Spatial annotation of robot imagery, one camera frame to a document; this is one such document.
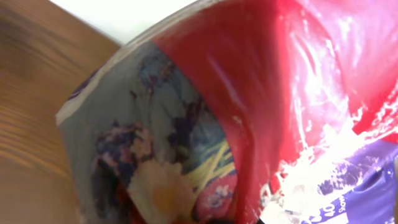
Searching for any purple red tissue pack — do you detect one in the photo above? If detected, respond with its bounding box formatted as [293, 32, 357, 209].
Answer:
[56, 0, 397, 223]

